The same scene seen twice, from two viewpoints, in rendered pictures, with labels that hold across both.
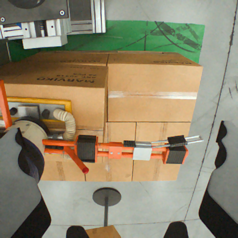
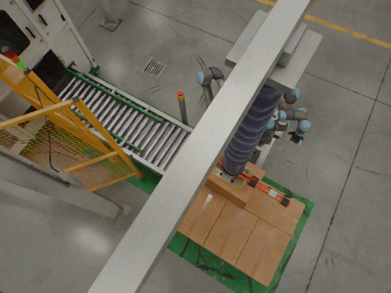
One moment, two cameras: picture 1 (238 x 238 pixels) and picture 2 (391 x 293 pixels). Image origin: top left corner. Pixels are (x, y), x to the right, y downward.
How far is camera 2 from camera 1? 2.50 m
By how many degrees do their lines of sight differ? 48
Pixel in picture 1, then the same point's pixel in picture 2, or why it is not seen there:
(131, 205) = not seen: outside the picture
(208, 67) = (310, 232)
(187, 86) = (294, 211)
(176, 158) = (285, 202)
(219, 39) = (323, 217)
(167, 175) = (262, 276)
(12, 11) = not seen: hidden behind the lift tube
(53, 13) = (266, 141)
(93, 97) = (260, 172)
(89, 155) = (253, 183)
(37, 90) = not seen: hidden behind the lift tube
